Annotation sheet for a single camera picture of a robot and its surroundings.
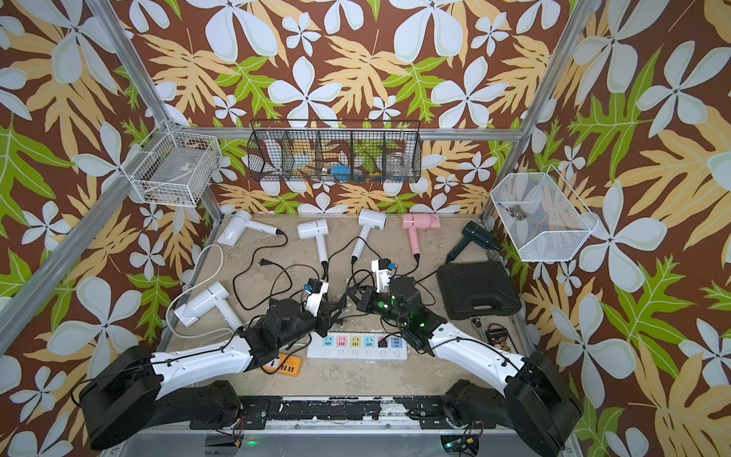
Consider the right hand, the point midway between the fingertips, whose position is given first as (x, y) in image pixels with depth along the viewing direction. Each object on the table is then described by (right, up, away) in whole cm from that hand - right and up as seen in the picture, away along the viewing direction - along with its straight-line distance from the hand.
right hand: (343, 291), depth 75 cm
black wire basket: (-5, +45, +23) cm, 51 cm away
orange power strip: (-15, -23, +4) cm, 27 cm away
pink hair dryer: (+28, +22, +39) cm, 53 cm away
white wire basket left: (-52, +35, +10) cm, 64 cm away
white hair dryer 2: (+7, +23, +36) cm, 43 cm away
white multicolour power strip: (+4, -18, +8) cm, 20 cm away
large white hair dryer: (-43, -4, +16) cm, 46 cm away
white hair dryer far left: (-45, +20, +36) cm, 61 cm away
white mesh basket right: (+60, +20, +9) cm, 64 cm away
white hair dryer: (-12, +18, +35) cm, 41 cm away
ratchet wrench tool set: (+47, -16, +13) cm, 51 cm away
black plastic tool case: (+43, -2, +18) cm, 47 cm away
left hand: (0, -4, +4) cm, 6 cm away
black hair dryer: (+48, +17, +33) cm, 61 cm away
